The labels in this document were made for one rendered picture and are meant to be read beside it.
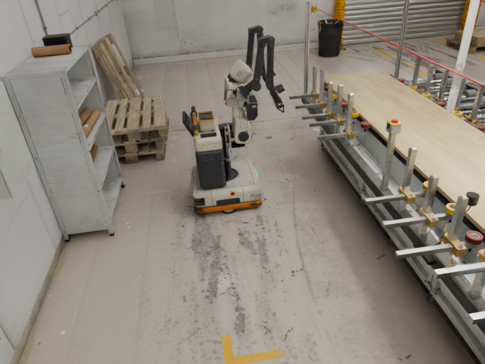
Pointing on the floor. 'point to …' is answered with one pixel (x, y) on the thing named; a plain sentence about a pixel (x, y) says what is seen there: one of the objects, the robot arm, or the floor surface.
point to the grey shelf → (68, 138)
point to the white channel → (462, 53)
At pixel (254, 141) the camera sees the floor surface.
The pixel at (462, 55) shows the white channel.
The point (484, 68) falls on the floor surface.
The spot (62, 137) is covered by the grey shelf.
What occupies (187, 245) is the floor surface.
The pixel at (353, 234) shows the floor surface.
